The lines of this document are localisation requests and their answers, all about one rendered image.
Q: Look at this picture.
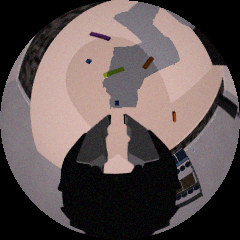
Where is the purple rod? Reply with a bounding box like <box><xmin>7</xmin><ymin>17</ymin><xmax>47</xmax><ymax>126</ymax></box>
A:
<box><xmin>89</xmin><ymin>32</ymin><xmax>111</xmax><ymax>41</ymax></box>

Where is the lime green rod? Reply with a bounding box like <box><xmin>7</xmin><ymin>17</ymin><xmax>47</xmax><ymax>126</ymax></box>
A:
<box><xmin>103</xmin><ymin>67</ymin><xmax>125</xmax><ymax>78</ymax></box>

